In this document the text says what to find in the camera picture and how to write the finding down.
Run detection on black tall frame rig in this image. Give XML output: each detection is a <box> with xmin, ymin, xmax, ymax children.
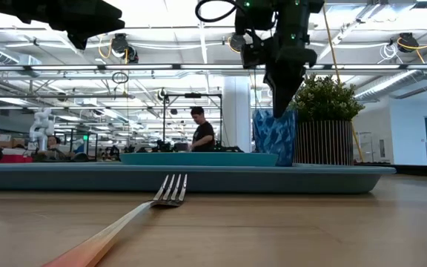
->
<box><xmin>162</xmin><ymin>92</ymin><xmax>225</xmax><ymax>154</ymax></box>

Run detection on white building pillar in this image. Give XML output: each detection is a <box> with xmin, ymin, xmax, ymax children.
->
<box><xmin>222</xmin><ymin>76</ymin><xmax>253</xmax><ymax>154</ymax></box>

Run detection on blue round plate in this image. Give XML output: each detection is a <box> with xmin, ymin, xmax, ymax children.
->
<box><xmin>119</xmin><ymin>152</ymin><xmax>279</xmax><ymax>168</ymax></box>

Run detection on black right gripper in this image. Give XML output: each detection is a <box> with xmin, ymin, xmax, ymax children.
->
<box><xmin>264</xmin><ymin>25</ymin><xmax>318</xmax><ymax>119</ymax></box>

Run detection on black ceiling cable reel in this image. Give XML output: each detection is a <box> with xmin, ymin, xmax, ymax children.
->
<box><xmin>229</xmin><ymin>32</ymin><xmax>247</xmax><ymax>53</ymax></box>
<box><xmin>125</xmin><ymin>44</ymin><xmax>140</xmax><ymax>65</ymax></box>
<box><xmin>397</xmin><ymin>32</ymin><xmax>421</xmax><ymax>53</ymax></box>
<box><xmin>109</xmin><ymin>32</ymin><xmax>130</xmax><ymax>56</ymax></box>

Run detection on potted plant in ribbed pot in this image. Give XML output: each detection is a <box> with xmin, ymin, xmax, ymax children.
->
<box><xmin>290</xmin><ymin>73</ymin><xmax>365</xmax><ymax>167</ymax></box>

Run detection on red storage boxes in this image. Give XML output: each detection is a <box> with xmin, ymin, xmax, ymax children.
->
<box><xmin>0</xmin><ymin>142</ymin><xmax>33</xmax><ymax>164</ymax></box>

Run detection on orange-handled metal fork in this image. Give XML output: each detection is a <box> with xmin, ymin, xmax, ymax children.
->
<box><xmin>42</xmin><ymin>173</ymin><xmax>189</xmax><ymax>267</ymax></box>

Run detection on long yellow power cord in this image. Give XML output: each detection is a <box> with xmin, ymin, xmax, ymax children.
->
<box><xmin>322</xmin><ymin>0</ymin><xmax>365</xmax><ymax>163</ymax></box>

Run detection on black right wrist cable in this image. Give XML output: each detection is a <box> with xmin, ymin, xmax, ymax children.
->
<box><xmin>194</xmin><ymin>0</ymin><xmax>246</xmax><ymax>23</ymax></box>

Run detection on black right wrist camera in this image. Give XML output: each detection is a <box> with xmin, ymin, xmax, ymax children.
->
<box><xmin>239</xmin><ymin>36</ymin><xmax>274</xmax><ymax>70</ymax></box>

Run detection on dark blue patterned cup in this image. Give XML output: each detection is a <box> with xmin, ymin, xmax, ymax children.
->
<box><xmin>251</xmin><ymin>108</ymin><xmax>298</xmax><ymax>168</ymax></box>

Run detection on person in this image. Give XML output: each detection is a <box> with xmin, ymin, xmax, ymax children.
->
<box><xmin>45</xmin><ymin>135</ymin><xmax>72</xmax><ymax>162</ymax></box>
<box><xmin>190</xmin><ymin>106</ymin><xmax>216</xmax><ymax>154</ymax></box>

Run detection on black hanging cable coil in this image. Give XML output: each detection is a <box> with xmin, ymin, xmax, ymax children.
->
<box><xmin>111</xmin><ymin>70</ymin><xmax>130</xmax><ymax>85</ymax></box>

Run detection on blue plastic tray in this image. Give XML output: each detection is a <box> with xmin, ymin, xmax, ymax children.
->
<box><xmin>0</xmin><ymin>162</ymin><xmax>397</xmax><ymax>195</ymax></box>

